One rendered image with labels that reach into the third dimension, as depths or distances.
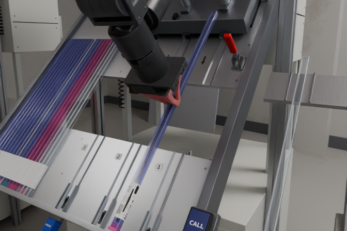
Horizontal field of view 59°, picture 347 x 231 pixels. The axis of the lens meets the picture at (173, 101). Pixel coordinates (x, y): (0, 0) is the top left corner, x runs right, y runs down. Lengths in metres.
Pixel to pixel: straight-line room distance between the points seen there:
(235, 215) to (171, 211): 0.32
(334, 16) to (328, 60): 0.39
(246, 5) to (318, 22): 2.40
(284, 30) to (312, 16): 2.28
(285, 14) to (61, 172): 0.71
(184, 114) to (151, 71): 3.09
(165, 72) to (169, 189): 0.24
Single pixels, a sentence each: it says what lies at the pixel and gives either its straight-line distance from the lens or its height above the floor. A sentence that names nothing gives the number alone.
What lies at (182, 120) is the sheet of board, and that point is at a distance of 3.60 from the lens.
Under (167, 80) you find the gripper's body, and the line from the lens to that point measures 0.50.
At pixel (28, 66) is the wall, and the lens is 4.42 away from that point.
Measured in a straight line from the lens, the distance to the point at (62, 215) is 0.71.
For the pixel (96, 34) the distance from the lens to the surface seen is 1.09.
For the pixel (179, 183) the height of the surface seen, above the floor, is 0.81.
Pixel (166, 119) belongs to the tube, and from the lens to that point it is 0.57.
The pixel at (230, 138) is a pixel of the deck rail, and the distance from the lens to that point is 0.62.
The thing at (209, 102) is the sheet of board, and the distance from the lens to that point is 3.38.
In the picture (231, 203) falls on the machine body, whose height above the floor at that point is 0.62.
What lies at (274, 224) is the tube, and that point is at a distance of 0.47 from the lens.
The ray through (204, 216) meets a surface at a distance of 0.54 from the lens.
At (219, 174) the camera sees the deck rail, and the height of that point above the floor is 0.84.
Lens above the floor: 1.10
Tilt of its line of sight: 12 degrees down
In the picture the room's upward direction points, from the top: straight up
